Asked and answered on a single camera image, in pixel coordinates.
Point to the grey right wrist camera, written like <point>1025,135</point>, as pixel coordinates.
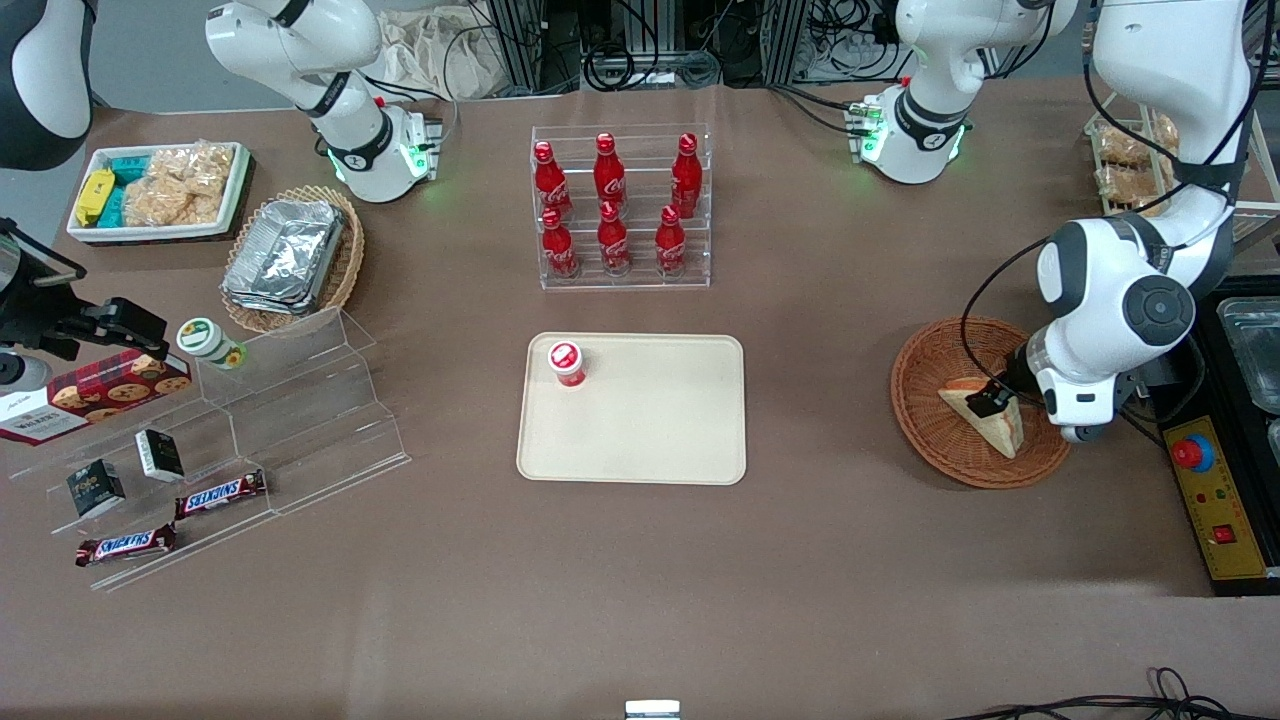
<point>20,373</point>

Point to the small black snack box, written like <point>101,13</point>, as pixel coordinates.
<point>95,488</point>
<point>160,455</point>

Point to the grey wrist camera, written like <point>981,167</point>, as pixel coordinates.
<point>20,373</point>
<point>1080,433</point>

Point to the yellow snack packet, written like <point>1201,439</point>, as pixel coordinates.
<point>94,196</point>

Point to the beige plastic tray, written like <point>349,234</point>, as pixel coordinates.
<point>650,420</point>

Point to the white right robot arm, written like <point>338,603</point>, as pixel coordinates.
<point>330,110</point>

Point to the clear acrylic step shelf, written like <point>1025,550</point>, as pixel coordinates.
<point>310,420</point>

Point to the steel pan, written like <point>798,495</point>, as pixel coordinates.
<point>1255,350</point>

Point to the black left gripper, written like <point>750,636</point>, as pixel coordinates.
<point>1016,380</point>

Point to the brown round wicker basket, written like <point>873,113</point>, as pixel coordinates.
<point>930,400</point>

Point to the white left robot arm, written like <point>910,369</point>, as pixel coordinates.
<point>1090,290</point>

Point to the red tartan cookie box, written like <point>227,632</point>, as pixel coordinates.
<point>100,395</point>

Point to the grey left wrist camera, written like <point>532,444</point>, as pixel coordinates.
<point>1080,433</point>

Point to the Snickers chocolate bar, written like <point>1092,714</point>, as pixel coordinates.
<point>125,545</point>
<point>220,494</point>

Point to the red cola bottle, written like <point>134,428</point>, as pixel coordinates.
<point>670,246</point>
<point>609,175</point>
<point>559,248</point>
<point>614,244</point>
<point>550,182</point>
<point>686,178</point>

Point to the stacked aluminium foil trays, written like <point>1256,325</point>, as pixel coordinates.
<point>285,255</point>

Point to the triangular sandwich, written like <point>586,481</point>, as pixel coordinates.
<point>1000,432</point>

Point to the small silver white device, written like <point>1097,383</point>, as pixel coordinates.
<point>652,710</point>

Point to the black countertop appliance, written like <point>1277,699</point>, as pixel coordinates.
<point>1240,450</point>

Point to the black aluminium frame post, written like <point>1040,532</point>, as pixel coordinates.
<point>525,45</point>

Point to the light oval wicker basket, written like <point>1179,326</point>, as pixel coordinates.
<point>350,260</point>

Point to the teal snack packet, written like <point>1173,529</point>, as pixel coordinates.
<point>130,168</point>
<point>114,206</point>

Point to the green-lidded white cup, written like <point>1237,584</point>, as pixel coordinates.
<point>205,340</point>

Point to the clear acrylic bottle rack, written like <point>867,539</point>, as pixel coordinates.
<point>640,150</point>

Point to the white rectangular snack tray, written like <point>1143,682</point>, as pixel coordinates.
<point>238,175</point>

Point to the beige cloth bag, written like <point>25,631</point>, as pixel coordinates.
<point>430,55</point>

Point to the clear rice cracker bag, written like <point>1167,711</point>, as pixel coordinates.
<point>165,205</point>
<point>195,168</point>

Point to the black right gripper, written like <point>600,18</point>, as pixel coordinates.
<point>52,322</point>

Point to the red-lidded small cup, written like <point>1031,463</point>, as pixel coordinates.
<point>566,362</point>

